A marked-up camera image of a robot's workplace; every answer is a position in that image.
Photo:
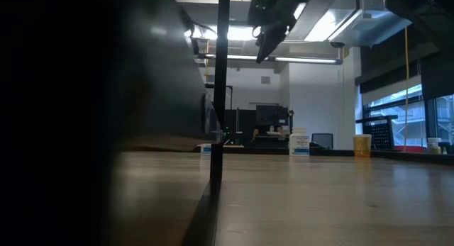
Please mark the linear light tube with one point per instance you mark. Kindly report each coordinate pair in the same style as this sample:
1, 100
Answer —
241, 57

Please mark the square wall vent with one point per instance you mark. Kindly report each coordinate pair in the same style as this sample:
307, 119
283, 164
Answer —
265, 79

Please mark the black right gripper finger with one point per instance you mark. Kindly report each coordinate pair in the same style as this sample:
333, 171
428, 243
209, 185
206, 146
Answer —
271, 42

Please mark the black background workstation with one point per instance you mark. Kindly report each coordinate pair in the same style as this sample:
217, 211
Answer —
273, 115

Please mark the red flat object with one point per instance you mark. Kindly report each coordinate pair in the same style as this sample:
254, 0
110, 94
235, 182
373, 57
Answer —
408, 149

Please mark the black perforated cart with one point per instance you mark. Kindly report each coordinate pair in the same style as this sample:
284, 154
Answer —
379, 132

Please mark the white bottle blue label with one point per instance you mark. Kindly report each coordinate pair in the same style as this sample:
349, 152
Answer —
299, 143
205, 149

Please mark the large window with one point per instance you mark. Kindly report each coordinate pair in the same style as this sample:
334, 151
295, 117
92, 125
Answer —
415, 115

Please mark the short light tube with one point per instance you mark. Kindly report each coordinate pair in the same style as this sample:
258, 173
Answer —
305, 60

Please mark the bright ceiling light panel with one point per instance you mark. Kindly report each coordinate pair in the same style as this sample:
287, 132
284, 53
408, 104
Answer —
241, 32

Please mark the black aluminium table frame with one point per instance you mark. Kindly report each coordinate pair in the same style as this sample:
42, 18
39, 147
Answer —
340, 153

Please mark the black window blind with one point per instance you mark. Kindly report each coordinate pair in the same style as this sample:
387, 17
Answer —
438, 83

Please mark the black dome camera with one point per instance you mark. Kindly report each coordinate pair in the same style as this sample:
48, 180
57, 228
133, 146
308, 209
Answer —
337, 44

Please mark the white background bottle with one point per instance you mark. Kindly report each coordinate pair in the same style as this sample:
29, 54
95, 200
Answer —
433, 146

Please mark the rectangular silver ceiling duct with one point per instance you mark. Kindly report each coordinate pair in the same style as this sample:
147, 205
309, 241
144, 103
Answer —
354, 26

